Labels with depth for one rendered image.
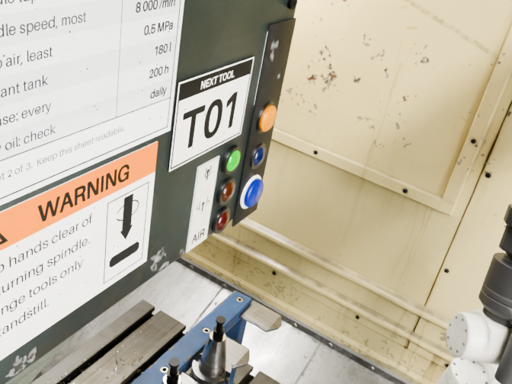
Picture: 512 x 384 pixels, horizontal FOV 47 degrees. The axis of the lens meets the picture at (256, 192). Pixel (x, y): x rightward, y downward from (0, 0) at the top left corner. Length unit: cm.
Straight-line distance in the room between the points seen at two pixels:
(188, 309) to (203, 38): 131
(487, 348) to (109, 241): 61
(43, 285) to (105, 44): 15
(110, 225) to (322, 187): 102
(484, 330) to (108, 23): 70
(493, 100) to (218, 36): 83
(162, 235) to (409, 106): 85
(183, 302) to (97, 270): 127
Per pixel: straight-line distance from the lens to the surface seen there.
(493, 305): 88
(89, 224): 39
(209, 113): 45
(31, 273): 37
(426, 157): 126
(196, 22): 40
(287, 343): 160
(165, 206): 45
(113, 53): 35
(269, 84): 52
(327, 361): 159
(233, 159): 50
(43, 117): 32
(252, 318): 108
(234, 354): 101
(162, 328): 148
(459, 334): 90
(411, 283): 141
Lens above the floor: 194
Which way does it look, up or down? 31 degrees down
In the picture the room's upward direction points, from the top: 12 degrees clockwise
